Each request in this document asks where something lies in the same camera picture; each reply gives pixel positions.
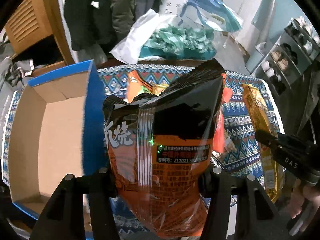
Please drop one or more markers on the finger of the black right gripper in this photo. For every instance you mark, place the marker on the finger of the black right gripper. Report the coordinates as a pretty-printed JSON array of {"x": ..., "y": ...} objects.
[{"x": 296, "y": 155}]

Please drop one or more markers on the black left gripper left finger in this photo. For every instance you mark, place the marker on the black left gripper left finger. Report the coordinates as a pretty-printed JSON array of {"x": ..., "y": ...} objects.
[{"x": 63, "y": 215}]

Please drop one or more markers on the orange snack packet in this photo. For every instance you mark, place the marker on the orange snack packet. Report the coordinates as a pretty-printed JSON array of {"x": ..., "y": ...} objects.
[{"x": 136, "y": 86}]

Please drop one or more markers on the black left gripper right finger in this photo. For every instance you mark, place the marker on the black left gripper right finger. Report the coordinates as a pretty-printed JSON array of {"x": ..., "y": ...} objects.
[{"x": 239, "y": 208}]

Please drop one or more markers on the grey shoe rack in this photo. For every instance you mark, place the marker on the grey shoe rack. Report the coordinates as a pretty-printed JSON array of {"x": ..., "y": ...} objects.
[{"x": 289, "y": 57}]

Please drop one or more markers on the blue cardboard box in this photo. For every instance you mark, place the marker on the blue cardboard box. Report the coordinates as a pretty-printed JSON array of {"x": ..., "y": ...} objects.
[{"x": 58, "y": 128}]

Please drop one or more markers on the teal crumpled plastic bag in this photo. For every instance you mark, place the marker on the teal crumpled plastic bag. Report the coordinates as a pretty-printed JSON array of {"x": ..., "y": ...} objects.
[{"x": 180, "y": 43}]

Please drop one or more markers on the blue white plastic bag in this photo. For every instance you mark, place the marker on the blue white plastic bag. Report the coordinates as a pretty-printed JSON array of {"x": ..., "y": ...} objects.
[{"x": 209, "y": 14}]

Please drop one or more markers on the person's right hand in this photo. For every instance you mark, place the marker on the person's right hand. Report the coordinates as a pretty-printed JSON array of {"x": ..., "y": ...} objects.
[{"x": 299, "y": 195}]

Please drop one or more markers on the black orange snack bag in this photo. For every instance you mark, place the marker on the black orange snack bag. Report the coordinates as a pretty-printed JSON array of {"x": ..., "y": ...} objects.
[{"x": 158, "y": 146}]

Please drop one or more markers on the long yellow snack pack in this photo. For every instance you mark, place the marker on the long yellow snack pack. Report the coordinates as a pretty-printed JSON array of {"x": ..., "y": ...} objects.
[{"x": 261, "y": 120}]

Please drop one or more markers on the patterned blue tablecloth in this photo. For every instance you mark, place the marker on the patterned blue tablecloth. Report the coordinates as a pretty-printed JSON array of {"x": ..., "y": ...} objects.
[{"x": 244, "y": 159}]

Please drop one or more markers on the wooden cabinet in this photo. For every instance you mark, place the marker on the wooden cabinet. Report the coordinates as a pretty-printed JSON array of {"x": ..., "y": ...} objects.
[{"x": 35, "y": 31}]

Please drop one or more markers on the dark hanging clothes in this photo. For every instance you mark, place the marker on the dark hanging clothes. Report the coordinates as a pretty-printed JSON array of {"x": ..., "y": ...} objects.
[{"x": 103, "y": 22}]

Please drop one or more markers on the red snack packet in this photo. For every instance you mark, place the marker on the red snack packet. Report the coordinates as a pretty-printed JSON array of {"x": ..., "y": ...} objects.
[{"x": 219, "y": 135}]

